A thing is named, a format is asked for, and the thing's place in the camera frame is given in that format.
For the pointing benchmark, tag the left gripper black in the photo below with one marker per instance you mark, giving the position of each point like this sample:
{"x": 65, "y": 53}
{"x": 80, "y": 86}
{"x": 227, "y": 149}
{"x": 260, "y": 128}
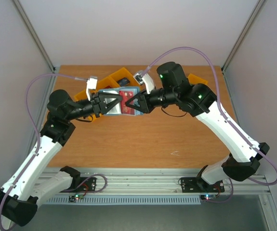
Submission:
{"x": 98, "y": 101}

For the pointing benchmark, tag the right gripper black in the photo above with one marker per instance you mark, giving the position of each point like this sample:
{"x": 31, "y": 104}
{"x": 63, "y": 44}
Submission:
{"x": 146, "y": 102}

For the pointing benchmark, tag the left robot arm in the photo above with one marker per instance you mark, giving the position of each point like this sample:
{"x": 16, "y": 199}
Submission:
{"x": 20, "y": 198}

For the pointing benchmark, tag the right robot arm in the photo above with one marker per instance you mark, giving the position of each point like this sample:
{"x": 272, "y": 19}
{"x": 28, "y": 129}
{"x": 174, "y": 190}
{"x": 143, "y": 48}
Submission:
{"x": 201, "y": 103}

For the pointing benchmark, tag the blue credit card in bin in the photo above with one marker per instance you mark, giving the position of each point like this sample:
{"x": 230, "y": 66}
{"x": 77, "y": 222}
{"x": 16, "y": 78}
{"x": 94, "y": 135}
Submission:
{"x": 123, "y": 82}

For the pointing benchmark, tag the yellow three-compartment bin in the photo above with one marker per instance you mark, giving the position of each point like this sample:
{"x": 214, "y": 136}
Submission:
{"x": 109, "y": 84}

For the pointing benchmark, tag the small yellow bin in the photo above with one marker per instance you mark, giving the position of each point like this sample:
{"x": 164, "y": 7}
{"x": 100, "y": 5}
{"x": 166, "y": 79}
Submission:
{"x": 193, "y": 79}

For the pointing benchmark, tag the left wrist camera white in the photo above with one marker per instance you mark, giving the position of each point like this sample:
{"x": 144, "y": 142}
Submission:
{"x": 91, "y": 84}

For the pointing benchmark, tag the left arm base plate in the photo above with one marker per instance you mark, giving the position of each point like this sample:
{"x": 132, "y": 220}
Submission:
{"x": 84, "y": 185}

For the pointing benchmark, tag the aluminium rail frame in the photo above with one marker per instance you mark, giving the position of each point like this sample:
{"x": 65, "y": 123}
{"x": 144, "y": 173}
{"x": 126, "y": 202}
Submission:
{"x": 150, "y": 181}

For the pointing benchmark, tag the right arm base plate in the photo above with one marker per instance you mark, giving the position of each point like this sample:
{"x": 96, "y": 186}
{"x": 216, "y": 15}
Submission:
{"x": 191, "y": 185}

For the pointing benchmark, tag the grey slotted cable duct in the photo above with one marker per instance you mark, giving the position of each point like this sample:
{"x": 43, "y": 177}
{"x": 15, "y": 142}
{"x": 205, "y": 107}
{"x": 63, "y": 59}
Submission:
{"x": 125, "y": 200}

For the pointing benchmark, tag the left aluminium corner post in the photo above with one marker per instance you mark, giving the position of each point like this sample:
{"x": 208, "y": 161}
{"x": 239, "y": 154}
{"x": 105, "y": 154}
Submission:
{"x": 31, "y": 30}

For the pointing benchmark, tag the aluminium corner post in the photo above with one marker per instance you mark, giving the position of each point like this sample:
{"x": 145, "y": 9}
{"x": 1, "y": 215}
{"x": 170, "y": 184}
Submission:
{"x": 31, "y": 30}
{"x": 245, "y": 30}

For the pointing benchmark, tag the right aluminium corner post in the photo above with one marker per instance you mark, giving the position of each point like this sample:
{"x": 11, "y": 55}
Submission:
{"x": 245, "y": 30}

